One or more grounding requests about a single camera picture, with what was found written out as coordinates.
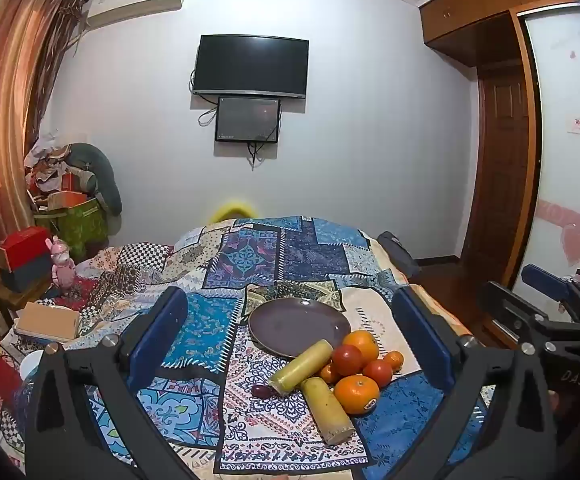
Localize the patchwork printed blanket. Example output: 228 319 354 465
0 215 491 480

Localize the grey long pillow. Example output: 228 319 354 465
67 142 123 216

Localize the red box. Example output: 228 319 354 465
0 226 53 271

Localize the yellow corn cob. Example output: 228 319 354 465
301 377 355 447
269 339 334 395

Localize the wall-mounted black television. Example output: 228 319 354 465
192 35 309 98

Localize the dark grey box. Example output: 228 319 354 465
0 255 55 293

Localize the cardboard box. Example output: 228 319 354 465
14 301 81 343

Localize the large orange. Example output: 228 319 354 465
342 330 379 367

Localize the pink plush toy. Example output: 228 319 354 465
44 236 76 297

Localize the pile of clutter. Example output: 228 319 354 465
24 132 95 211

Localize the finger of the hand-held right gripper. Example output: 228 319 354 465
480 281 580 356
521 264 580 323

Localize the white sliding door with hearts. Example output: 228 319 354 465
512 5 580 306

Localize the white bowl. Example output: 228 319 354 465
20 350 45 381

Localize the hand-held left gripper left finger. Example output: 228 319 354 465
24 287 205 480

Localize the striped orange curtain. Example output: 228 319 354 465
0 0 85 341

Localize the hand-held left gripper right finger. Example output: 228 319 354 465
392 285 558 480

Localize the green patterned box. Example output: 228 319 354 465
34 199 110 261

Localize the orange with sticker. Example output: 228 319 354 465
334 375 381 416

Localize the wooden wardrobe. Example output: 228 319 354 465
417 0 578 291

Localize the yellow round object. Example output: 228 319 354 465
209 201 255 223

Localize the small black monitor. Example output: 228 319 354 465
215 96 281 144

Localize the dark round plate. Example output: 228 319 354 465
248 297 351 360

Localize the white air conditioner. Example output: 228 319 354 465
86 0 189 28

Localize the red tomato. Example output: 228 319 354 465
362 359 393 388
332 345 363 377

